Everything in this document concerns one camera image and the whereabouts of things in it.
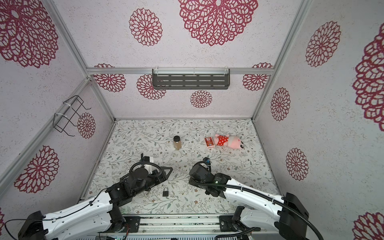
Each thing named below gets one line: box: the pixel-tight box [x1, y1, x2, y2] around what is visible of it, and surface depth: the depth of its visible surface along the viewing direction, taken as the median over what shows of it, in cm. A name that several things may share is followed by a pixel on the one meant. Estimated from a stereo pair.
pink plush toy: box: [214, 133, 244, 149], surface depth 102 cm
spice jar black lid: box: [173, 135, 182, 151], surface depth 99 cm
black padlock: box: [162, 186, 169, 197], surface depth 85 cm
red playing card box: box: [203, 136, 215, 149], surface depth 107 cm
